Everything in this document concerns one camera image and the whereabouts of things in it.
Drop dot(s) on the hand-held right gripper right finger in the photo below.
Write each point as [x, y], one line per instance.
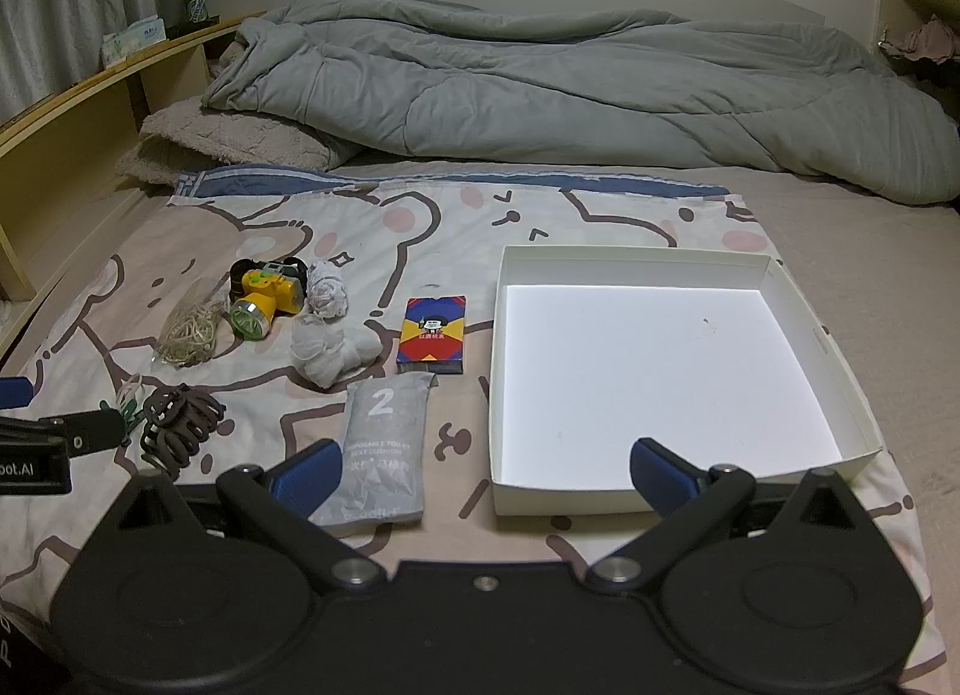
[664, 476]

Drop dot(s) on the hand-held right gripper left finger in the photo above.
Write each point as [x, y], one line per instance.
[306, 476]

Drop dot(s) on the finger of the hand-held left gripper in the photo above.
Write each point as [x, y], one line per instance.
[16, 393]
[90, 431]

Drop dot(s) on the green clothes pegs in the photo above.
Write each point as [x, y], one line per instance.
[129, 419]

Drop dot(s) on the white plastic clip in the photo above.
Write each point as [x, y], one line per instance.
[131, 388]

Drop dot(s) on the grey foil packet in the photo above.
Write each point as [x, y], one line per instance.
[384, 433]

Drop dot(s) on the brown hair claw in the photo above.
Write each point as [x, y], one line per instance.
[180, 425]

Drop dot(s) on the white cardboard box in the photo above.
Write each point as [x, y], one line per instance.
[660, 365]

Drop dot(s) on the white cloth bundle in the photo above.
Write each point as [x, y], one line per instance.
[330, 354]

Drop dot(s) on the bag of rubber bands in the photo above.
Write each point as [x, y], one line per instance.
[191, 335]

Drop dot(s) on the yellow headlamp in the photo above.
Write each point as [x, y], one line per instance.
[270, 294]

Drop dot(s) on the colourful card box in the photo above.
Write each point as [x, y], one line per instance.
[433, 334]

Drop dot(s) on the printed bear blanket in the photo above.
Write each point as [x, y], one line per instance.
[225, 230]

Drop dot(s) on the wooden bedside shelf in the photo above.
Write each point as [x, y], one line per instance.
[82, 118]

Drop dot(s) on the beige fluffy pillow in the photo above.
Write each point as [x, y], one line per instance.
[240, 140]

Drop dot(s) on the grey curtain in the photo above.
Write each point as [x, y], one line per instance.
[67, 28]

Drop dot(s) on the tissue pack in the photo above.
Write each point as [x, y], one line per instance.
[135, 39]

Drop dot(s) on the grey duvet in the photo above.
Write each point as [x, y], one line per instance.
[562, 88]

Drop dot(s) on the pink clothes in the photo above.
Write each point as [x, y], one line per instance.
[926, 39]

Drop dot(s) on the cream open shelf unit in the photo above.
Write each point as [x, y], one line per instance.
[911, 2]

